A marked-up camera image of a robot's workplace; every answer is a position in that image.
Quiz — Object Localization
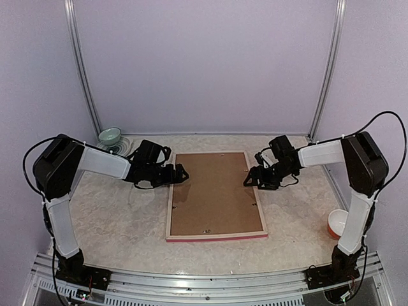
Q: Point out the green ceramic bowl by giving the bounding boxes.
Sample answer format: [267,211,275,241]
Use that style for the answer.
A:
[98,127,122,146]

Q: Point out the right aluminium corner post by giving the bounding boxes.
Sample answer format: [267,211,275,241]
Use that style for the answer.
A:
[309,0,347,141]

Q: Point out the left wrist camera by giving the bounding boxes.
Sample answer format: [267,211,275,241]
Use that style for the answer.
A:
[133,140,166,164]

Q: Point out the aluminium front rail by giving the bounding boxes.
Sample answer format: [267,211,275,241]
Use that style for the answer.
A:
[19,252,396,305]

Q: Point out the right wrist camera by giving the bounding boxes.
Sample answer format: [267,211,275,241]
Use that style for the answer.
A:
[268,135,295,161]

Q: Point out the wooden picture frame pink edge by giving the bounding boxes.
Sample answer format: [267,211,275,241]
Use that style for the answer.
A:
[165,149,269,244]

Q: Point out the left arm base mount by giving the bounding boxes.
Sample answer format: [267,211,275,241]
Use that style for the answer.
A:
[56,251,112,291]

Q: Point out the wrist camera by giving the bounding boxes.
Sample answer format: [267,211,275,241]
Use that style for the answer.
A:
[268,135,295,161]
[133,140,166,164]

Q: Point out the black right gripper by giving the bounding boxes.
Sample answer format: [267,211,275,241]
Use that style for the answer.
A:
[244,161,295,190]

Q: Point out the left aluminium corner post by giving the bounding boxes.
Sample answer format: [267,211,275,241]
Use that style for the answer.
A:
[64,0,102,137]

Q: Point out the pale green patterned plate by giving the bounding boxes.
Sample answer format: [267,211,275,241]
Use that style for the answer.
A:
[96,136,133,157]

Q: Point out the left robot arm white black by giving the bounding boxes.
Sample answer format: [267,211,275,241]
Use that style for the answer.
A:
[33,134,189,284]

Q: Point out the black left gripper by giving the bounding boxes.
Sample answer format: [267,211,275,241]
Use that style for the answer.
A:
[145,163,189,188]

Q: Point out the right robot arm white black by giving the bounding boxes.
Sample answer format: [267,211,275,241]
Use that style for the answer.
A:
[243,131,389,283]

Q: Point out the orange white bowl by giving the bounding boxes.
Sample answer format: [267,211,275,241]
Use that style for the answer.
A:
[327,209,348,240]

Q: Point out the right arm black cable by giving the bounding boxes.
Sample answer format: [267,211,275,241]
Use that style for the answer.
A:
[340,110,408,198]

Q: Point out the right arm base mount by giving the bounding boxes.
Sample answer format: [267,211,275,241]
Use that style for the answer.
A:
[304,246,363,290]

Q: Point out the aluminium corner post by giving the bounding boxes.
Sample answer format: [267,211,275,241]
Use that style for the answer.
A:
[309,0,347,141]
[64,0,102,137]

